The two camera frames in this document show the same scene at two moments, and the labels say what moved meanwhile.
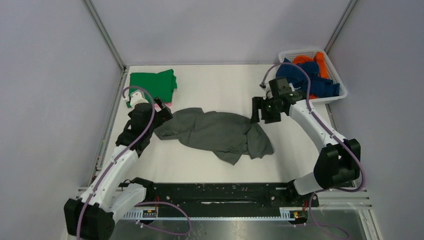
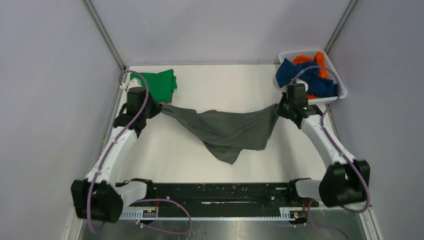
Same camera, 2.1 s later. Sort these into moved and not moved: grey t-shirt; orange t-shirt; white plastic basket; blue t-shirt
Moved: grey t-shirt
Not moved: blue t-shirt; white plastic basket; orange t-shirt
